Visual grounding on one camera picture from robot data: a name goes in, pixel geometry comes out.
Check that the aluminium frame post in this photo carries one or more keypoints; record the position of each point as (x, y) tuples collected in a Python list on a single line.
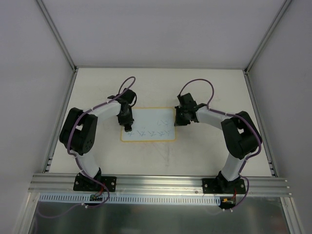
[(47, 16), (273, 25)]

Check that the left aluminium frame post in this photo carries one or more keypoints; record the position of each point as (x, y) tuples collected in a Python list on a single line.
[(47, 16)]

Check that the right aluminium frame post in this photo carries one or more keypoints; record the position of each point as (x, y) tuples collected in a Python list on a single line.
[(273, 25)]

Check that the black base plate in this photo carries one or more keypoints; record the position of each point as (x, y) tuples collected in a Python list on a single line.
[(84, 184), (220, 186)]

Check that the aluminium mounting rail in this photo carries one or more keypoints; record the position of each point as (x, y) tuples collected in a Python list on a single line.
[(159, 185)]

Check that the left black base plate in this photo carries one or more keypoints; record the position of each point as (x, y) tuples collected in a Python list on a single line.
[(84, 184)]

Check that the yellow framed whiteboard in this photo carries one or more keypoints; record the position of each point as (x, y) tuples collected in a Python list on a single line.
[(151, 125)]

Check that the black whiteboard eraser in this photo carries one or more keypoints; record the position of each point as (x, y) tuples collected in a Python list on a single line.
[(128, 127)]

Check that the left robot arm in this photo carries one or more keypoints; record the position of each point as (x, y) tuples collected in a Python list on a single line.
[(79, 131)]

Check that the white slotted cable duct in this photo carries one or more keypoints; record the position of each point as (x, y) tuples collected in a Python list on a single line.
[(131, 199)]

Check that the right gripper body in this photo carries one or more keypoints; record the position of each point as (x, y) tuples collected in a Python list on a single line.
[(180, 117)]

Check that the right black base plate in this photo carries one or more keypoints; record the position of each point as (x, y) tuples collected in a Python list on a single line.
[(220, 186)]

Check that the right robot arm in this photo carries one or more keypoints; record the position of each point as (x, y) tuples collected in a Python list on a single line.
[(242, 139)]

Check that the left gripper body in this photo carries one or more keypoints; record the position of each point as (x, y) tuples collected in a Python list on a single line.
[(126, 119)]

